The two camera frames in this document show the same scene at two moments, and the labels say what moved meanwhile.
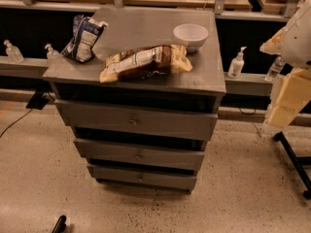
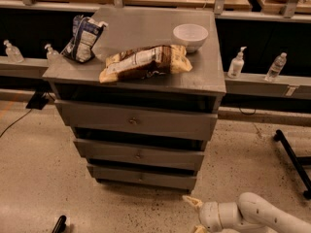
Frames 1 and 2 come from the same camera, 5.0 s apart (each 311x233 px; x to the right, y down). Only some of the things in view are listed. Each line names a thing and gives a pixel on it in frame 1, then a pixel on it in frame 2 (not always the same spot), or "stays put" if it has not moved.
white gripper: (297, 46) to (209, 215)
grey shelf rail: (235, 83) stays put
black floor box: (38, 101) stays put
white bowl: (194, 35) stays put
